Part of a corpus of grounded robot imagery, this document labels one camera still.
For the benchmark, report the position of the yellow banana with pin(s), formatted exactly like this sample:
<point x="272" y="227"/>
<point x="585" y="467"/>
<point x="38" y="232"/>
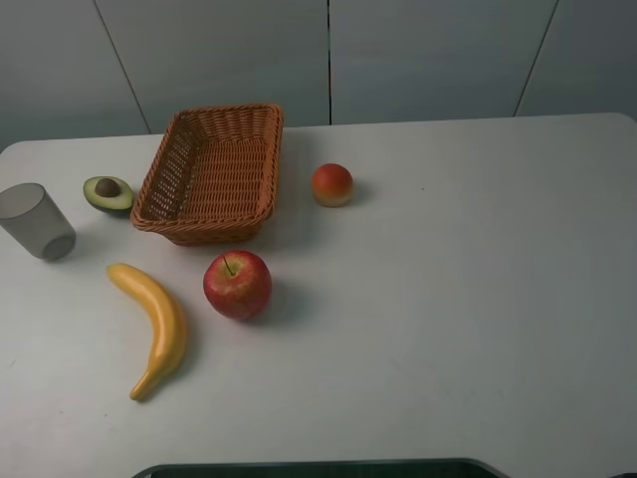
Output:
<point x="169" y="326"/>

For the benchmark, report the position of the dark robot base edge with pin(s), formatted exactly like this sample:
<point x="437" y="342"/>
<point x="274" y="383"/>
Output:
<point x="441" y="467"/>

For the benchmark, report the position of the brown wicker basket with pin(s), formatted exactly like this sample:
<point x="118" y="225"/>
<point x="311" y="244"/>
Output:
<point x="215" y="176"/>

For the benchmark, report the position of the round orange bread bun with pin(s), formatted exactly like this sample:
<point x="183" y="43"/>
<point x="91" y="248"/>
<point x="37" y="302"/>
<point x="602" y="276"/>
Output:
<point x="332" y="185"/>

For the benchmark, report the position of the red apple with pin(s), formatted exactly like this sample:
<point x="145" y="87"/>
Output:
<point x="238" y="285"/>

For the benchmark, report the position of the halved avocado with pit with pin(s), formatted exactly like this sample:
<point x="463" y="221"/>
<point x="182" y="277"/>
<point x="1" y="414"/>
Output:
<point x="109" y="194"/>

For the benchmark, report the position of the grey translucent plastic cup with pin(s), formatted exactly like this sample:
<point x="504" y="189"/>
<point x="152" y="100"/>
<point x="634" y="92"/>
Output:
<point x="33" y="219"/>

